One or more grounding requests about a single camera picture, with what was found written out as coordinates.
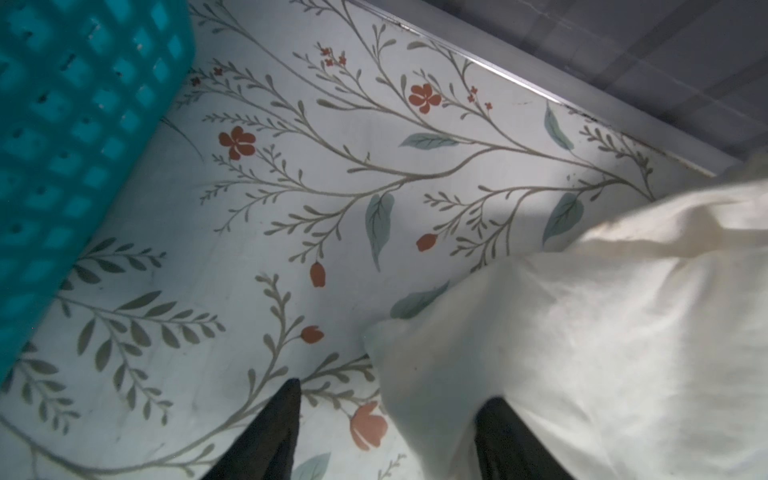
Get white t shirt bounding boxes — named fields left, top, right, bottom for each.
left=364, top=155, right=767, bottom=479

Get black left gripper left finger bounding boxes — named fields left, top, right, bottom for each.
left=202, top=378, right=302, bottom=480

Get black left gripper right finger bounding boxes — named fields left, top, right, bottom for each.
left=474, top=397, right=574, bottom=480

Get teal plastic laundry basket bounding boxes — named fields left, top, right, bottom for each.
left=1, top=0, right=195, bottom=371

